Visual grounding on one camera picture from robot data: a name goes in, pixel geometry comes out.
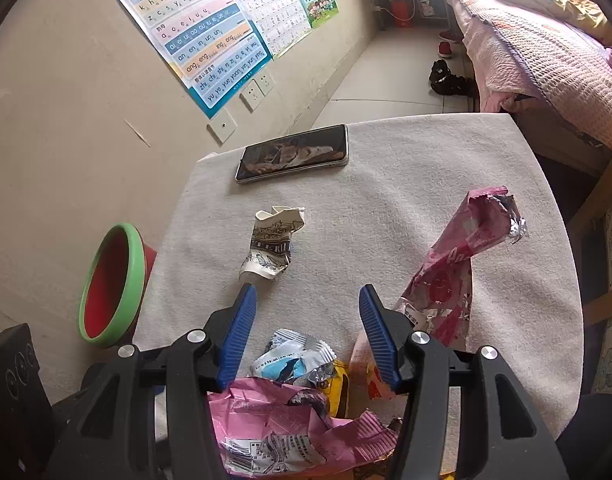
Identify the white and blue wrapper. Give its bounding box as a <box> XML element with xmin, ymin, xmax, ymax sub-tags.
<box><xmin>250</xmin><ymin>328</ymin><xmax>337</xmax><ymax>388</ymax></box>

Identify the white wall socket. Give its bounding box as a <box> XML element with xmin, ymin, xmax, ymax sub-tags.
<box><xmin>256</xmin><ymin>68</ymin><xmax>277</xmax><ymax>96</ymax></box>
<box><xmin>207</xmin><ymin>108</ymin><xmax>237</xmax><ymax>146</ymax></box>
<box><xmin>238</xmin><ymin>80</ymin><xmax>265</xmax><ymax>113</ymax></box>

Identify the pink bedspread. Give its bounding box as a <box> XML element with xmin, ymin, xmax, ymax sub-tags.
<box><xmin>448</xmin><ymin>0</ymin><xmax>612</xmax><ymax>152</ymax></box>

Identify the red bin with green rim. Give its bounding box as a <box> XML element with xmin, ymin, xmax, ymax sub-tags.
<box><xmin>78</xmin><ymin>223</ymin><xmax>157</xmax><ymax>350</ymax></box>

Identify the pale red-printed wrapper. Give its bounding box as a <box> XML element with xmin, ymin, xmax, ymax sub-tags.
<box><xmin>350</xmin><ymin>344</ymin><xmax>395</xmax><ymax>402</ymax></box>

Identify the tall pink snack wrapper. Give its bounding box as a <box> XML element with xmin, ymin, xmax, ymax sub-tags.
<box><xmin>391</xmin><ymin>186</ymin><xmax>530</xmax><ymax>356</ymax></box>

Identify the white grid wall poster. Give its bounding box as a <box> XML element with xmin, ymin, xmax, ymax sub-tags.
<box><xmin>216</xmin><ymin>0</ymin><xmax>313</xmax><ymax>60</ymax></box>

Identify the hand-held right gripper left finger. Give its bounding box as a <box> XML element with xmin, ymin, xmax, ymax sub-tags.
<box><xmin>48</xmin><ymin>282</ymin><xmax>259</xmax><ymax>480</ymax></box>

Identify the dark cloth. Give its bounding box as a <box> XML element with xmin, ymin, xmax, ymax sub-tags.
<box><xmin>556</xmin><ymin>394</ymin><xmax>612</xmax><ymax>480</ymax></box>

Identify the black box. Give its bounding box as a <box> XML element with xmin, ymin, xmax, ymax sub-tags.
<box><xmin>0</xmin><ymin>323</ymin><xmax>54</xmax><ymax>480</ymax></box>

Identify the small red bucket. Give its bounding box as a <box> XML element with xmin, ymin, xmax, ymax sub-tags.
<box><xmin>391</xmin><ymin>1</ymin><xmax>415</xmax><ymax>29</ymax></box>

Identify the pair of black shoes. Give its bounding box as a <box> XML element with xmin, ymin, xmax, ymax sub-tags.
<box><xmin>428</xmin><ymin>59</ymin><xmax>480</xmax><ymax>97</ymax></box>

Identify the blue striped wall poster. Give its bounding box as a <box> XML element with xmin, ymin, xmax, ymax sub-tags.
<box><xmin>106</xmin><ymin>0</ymin><xmax>275</xmax><ymax>120</ymax></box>

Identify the yellow orange snack wrapper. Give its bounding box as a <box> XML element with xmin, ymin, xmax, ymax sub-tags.
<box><xmin>320</xmin><ymin>359</ymin><xmax>353</xmax><ymax>420</ymax></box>

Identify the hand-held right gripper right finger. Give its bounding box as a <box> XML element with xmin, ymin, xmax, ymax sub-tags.
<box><xmin>358</xmin><ymin>284</ymin><xmax>569</xmax><ymax>480</ymax></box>

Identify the small silver box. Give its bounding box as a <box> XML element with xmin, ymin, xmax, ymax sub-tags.
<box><xmin>235</xmin><ymin>124</ymin><xmax>349</xmax><ymax>185</ymax></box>

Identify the printed paper cup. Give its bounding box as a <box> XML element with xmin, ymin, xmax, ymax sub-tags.
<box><xmin>239</xmin><ymin>205</ymin><xmax>307</xmax><ymax>286</ymax></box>

